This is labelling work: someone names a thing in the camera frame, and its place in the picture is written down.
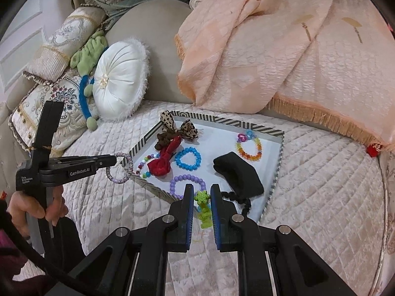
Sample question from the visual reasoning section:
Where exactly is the neon green bead bracelet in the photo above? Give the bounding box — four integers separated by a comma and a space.
193, 190, 214, 230

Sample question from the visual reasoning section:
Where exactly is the black scalloped hair tie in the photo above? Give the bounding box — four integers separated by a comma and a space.
219, 190, 253, 218

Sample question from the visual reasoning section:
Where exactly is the red velvet bow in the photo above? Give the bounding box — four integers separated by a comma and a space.
148, 136, 182, 176

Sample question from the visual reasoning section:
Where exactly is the lilac braided hair tie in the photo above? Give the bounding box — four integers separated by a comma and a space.
105, 152, 135, 185

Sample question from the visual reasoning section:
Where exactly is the multicolour bead bracelet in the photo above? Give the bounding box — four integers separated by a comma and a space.
135, 152, 161, 179

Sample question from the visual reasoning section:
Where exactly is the leopard bow brown scrunchie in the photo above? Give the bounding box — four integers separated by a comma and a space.
155, 110, 198, 151

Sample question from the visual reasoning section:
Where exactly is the person's left hand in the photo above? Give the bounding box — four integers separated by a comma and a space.
7, 186, 68, 238

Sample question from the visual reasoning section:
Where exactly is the black velvet pouch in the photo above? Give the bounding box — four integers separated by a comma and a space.
213, 152, 264, 199

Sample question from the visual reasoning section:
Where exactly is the floral embroidered cushion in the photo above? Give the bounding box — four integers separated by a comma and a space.
9, 69, 87, 157

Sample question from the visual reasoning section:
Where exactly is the striped white tray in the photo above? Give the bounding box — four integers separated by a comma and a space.
124, 111, 284, 221

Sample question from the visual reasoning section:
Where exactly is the round white pillow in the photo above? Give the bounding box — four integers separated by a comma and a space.
92, 37, 150, 121

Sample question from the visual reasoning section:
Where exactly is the cylindrical bolster pillow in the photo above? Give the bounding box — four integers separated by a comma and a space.
23, 7, 106, 86

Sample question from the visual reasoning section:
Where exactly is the green blue plush toy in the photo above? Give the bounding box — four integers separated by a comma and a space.
70, 30, 108, 131

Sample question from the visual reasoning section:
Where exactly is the beige quilted bedspread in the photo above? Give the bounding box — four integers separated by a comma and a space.
64, 101, 394, 295

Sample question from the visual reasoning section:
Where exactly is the beige upholstered headboard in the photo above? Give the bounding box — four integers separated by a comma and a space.
106, 0, 192, 104

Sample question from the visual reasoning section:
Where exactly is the peach fringed blanket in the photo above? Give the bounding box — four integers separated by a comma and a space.
176, 0, 394, 151

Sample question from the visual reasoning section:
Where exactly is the purple bead bracelet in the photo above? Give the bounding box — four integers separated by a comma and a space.
169, 173, 208, 201

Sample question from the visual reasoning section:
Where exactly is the blue bead bracelet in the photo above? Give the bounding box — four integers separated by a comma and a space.
173, 146, 203, 172

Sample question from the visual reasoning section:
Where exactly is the orange rainbow bead bracelet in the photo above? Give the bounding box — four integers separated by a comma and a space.
235, 129, 264, 163

